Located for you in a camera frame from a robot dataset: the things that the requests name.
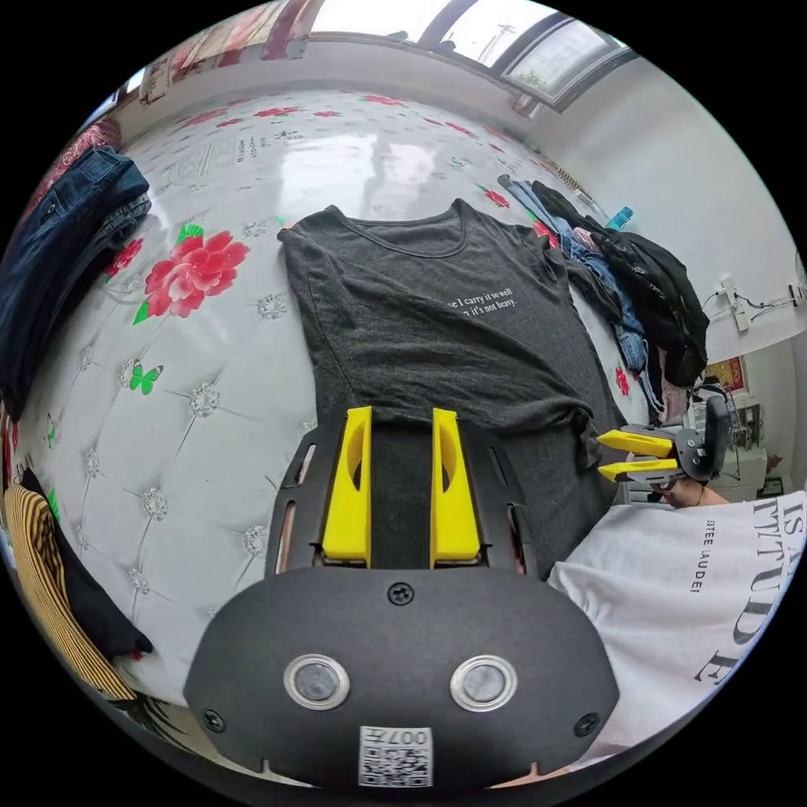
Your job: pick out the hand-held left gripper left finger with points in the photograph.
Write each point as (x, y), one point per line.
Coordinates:
(347, 504)

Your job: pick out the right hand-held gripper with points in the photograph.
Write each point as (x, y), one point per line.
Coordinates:
(691, 457)

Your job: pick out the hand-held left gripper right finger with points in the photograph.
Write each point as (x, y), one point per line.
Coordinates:
(455, 511)

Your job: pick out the dark brown shirt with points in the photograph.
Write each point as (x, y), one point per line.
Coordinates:
(410, 328)

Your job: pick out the person's right hand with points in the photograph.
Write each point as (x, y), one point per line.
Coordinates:
(687, 497)

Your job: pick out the person's body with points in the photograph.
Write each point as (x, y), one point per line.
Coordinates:
(668, 605)

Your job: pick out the bed with floral white sheet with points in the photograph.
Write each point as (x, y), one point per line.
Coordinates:
(208, 435)

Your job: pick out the pile of mixed clothes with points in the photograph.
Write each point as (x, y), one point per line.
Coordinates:
(649, 284)

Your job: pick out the white power strip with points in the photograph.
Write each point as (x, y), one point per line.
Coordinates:
(734, 302)

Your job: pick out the pile of striped clothes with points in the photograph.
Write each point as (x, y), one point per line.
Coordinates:
(44, 567)

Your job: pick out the pile of dark jeans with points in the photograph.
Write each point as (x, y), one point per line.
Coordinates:
(57, 252)

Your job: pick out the window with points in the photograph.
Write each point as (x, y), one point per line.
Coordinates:
(536, 50)

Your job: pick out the red patterned curtain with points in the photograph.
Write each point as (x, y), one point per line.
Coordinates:
(208, 44)

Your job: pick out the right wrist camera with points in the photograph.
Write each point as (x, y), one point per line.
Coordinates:
(719, 435)

